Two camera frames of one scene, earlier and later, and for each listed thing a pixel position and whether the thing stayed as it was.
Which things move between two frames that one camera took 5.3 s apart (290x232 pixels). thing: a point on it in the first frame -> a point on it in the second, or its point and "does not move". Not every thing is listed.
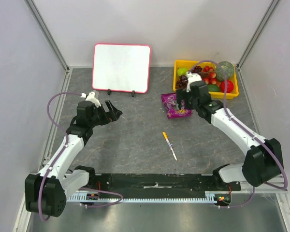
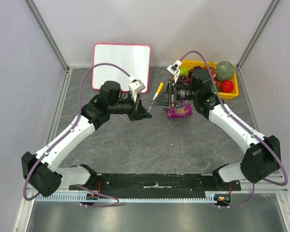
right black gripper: x=186 y=99 -> x=170 y=94
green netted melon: x=224 y=71 does not move
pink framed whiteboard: x=122 y=67 does not move
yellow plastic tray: x=189 y=64 does not move
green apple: x=181 y=71 does not move
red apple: x=230 y=86 does not move
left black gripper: x=113 y=115 -> x=139 y=112
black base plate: x=160 y=185 does not move
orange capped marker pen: x=171 y=147 -> x=158 y=91
